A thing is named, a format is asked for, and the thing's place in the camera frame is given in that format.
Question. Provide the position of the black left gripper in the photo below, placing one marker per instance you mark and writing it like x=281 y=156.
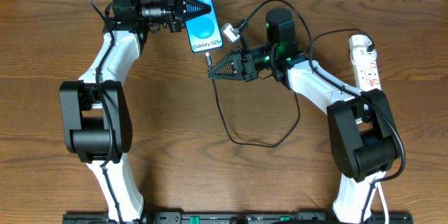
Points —
x=176 y=12

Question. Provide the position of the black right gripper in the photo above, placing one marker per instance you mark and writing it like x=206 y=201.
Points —
x=248 y=66

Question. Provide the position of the blue Samsung smartphone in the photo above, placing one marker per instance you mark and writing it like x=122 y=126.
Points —
x=203 y=31

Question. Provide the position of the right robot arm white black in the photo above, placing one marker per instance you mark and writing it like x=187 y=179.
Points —
x=364 y=140

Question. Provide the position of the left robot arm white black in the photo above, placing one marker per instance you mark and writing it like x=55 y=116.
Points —
x=96 y=120

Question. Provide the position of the white power strip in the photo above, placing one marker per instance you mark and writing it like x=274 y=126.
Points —
x=365 y=68

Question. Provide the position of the white USB wall charger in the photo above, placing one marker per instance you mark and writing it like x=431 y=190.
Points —
x=361 y=41

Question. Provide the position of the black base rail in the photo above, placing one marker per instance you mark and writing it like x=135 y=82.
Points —
x=226 y=218

